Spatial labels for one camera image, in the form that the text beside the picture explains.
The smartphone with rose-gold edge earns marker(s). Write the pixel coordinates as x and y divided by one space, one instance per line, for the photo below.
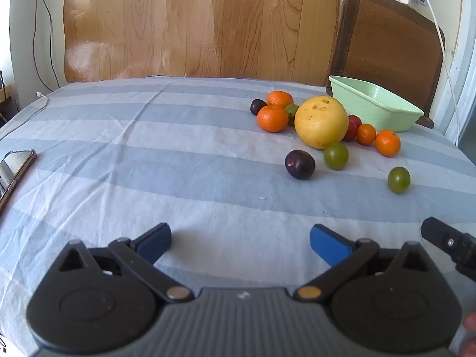
15 167

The small orange mandarin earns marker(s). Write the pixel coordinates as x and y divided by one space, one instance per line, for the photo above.
366 134

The red tomato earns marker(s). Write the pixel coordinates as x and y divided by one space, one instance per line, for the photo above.
352 127

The light green square bowl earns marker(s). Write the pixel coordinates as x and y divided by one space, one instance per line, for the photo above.
375 108

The white window frame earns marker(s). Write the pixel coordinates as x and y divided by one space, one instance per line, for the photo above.
463 81

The green tomato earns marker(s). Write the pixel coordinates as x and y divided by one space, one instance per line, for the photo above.
399 180
336 156
292 111

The person's right hand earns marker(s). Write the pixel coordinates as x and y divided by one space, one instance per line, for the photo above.
470 333

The large yellow grapefruit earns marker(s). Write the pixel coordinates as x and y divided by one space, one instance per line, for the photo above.
321 122

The blue white striped bedsheet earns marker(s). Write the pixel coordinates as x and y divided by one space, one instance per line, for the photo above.
148 156

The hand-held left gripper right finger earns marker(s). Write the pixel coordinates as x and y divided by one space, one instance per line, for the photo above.
325 243

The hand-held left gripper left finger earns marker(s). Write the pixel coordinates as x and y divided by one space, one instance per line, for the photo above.
156 241

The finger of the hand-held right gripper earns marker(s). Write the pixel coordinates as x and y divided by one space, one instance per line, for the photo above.
437 234

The wood-pattern vinyl sheet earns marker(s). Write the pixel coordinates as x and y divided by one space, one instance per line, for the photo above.
186 26

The dark purple plum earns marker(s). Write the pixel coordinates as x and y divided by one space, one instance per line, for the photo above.
257 106
299 164

